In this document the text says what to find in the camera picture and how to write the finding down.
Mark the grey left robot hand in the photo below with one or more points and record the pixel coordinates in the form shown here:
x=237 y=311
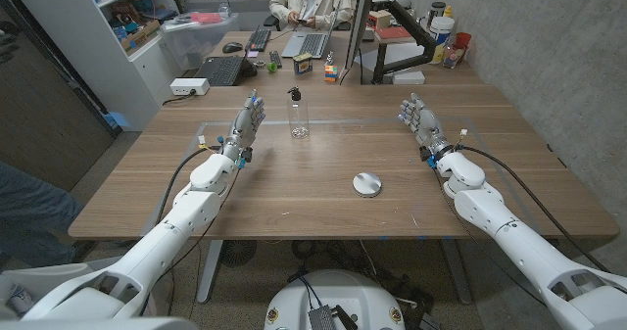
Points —
x=245 y=124

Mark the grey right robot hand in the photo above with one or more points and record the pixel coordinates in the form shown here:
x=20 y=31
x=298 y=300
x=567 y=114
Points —
x=425 y=123

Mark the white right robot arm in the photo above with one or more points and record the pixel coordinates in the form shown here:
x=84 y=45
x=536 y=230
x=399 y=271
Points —
x=519 y=244

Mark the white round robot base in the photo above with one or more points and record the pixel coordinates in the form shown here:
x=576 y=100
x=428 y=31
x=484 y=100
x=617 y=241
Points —
x=338 y=291

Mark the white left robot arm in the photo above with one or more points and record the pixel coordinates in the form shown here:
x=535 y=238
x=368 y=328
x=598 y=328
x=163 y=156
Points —
x=191 y=212

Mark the clear dispenser bottle black pump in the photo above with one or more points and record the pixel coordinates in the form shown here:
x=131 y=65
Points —
x=298 y=117

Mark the clear glass jar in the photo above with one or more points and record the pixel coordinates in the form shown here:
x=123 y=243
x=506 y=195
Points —
x=453 y=57

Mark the silver round jar lid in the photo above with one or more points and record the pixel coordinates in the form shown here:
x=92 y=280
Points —
x=367 y=184

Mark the jar with dark lid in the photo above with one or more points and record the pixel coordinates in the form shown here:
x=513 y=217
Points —
x=436 y=11

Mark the yellow bottle top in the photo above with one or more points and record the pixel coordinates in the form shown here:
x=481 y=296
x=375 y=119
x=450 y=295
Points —
x=448 y=12

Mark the flat white box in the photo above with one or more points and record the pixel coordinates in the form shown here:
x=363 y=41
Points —
x=408 y=78

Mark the black laptop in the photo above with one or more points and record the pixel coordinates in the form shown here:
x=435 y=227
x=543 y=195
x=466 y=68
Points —
x=223 y=70

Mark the small green object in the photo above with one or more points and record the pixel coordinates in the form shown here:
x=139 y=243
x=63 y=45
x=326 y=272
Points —
x=272 y=67

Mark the white power strip box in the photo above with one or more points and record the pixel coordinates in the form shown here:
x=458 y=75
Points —
x=189 y=86

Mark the black remote control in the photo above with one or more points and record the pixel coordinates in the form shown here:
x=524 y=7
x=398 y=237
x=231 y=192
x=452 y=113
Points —
x=275 y=59

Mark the black computer mouse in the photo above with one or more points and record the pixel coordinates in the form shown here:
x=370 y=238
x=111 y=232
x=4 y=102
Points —
x=232 y=47

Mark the small blue yellow printed box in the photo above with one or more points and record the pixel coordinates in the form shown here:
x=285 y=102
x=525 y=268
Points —
x=303 y=63

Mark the small black keyboard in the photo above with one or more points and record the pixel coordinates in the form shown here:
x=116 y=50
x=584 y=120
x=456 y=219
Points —
x=258 y=39

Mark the red cup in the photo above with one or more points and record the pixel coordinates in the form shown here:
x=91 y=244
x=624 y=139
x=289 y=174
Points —
x=462 y=40

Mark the white plastic tub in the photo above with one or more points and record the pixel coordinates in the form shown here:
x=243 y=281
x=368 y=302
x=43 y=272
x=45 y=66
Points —
x=441 y=30

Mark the clear plastic storage bin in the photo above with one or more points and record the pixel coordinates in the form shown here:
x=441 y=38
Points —
x=196 y=43

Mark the red book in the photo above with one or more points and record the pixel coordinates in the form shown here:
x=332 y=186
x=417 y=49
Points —
x=392 y=33

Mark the colourful puzzle cube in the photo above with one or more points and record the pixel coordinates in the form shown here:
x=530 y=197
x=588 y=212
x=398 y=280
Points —
x=331 y=73

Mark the silver laptop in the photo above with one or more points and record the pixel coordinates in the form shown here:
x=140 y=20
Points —
x=308 y=44

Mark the small cardboard box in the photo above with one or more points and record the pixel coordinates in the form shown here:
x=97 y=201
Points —
x=379 y=19

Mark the pink cloth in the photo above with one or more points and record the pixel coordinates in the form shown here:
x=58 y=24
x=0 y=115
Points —
x=206 y=17

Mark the computer monitor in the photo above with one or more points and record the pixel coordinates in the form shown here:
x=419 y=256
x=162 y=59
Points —
x=361 y=21

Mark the black round floor fan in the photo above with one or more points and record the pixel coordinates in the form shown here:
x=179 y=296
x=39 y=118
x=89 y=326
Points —
x=237 y=252

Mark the open cardboard box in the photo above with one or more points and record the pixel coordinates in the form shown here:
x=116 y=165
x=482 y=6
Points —
x=142 y=35

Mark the person in beige jacket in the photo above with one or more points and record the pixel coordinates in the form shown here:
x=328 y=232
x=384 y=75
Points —
x=323 y=2

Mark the white shelf cabinet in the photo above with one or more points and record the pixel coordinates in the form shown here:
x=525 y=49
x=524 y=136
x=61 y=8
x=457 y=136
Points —
x=98 y=65

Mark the person in blue jeans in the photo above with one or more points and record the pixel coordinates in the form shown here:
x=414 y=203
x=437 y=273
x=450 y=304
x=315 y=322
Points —
x=29 y=212

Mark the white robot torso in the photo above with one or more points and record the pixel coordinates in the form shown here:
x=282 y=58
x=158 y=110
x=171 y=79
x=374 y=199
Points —
x=98 y=324

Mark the white bin with clutter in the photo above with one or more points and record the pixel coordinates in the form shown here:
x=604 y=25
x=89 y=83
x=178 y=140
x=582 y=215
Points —
x=44 y=281

